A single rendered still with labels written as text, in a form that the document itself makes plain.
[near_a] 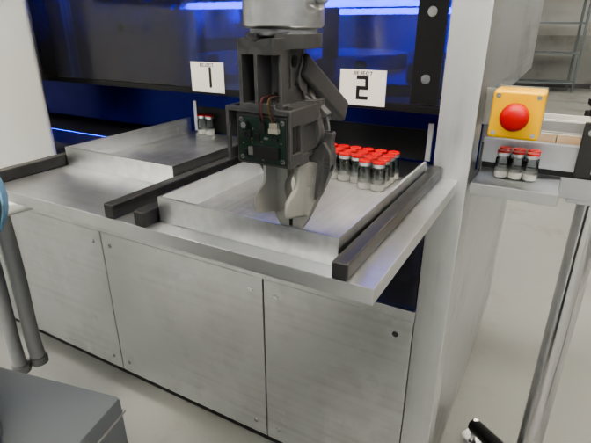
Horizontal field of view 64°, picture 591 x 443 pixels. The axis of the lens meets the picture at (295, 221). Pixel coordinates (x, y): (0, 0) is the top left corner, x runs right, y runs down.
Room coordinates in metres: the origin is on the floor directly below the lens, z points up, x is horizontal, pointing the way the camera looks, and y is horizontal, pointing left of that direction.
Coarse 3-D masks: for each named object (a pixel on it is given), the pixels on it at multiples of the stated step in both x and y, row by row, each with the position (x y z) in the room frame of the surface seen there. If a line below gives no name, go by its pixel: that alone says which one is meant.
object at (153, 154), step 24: (96, 144) 0.90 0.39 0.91; (120, 144) 0.95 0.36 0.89; (144, 144) 1.00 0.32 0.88; (168, 144) 1.00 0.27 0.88; (192, 144) 1.00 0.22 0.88; (216, 144) 1.00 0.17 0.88; (96, 168) 0.81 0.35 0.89; (120, 168) 0.78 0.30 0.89; (144, 168) 0.75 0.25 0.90; (168, 168) 0.72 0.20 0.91; (192, 168) 0.76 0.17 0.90
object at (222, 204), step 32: (192, 192) 0.63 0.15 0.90; (224, 192) 0.69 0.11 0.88; (256, 192) 0.69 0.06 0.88; (352, 192) 0.69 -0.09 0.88; (384, 192) 0.69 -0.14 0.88; (192, 224) 0.55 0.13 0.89; (224, 224) 0.53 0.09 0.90; (256, 224) 0.50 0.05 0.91; (320, 224) 0.56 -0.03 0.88; (352, 224) 0.49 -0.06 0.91; (320, 256) 0.46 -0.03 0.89
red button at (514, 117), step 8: (512, 104) 0.70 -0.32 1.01; (520, 104) 0.70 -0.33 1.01; (504, 112) 0.70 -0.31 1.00; (512, 112) 0.69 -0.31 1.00; (520, 112) 0.69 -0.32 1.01; (528, 112) 0.69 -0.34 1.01; (504, 120) 0.70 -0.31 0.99; (512, 120) 0.69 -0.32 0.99; (520, 120) 0.68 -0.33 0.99; (528, 120) 0.69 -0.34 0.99; (504, 128) 0.70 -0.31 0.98; (512, 128) 0.69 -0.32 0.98; (520, 128) 0.69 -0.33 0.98
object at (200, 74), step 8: (192, 64) 1.03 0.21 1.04; (200, 64) 1.02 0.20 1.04; (208, 64) 1.00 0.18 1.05; (216, 64) 0.99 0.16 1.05; (192, 72) 1.03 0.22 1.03; (200, 72) 1.02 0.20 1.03; (216, 72) 0.99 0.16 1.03; (192, 80) 1.03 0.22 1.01; (200, 80) 1.02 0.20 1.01; (208, 80) 1.01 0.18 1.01; (216, 80) 1.00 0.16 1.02; (200, 88) 1.02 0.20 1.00; (208, 88) 1.01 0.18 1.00; (216, 88) 1.00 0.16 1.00; (224, 88) 0.99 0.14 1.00
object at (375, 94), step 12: (348, 72) 0.85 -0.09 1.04; (360, 72) 0.84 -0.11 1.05; (372, 72) 0.83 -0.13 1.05; (384, 72) 0.82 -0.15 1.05; (348, 84) 0.85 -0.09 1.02; (360, 84) 0.84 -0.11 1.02; (372, 84) 0.83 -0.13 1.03; (384, 84) 0.82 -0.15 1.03; (348, 96) 0.85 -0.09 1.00; (372, 96) 0.83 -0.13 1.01; (384, 96) 0.82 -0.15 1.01
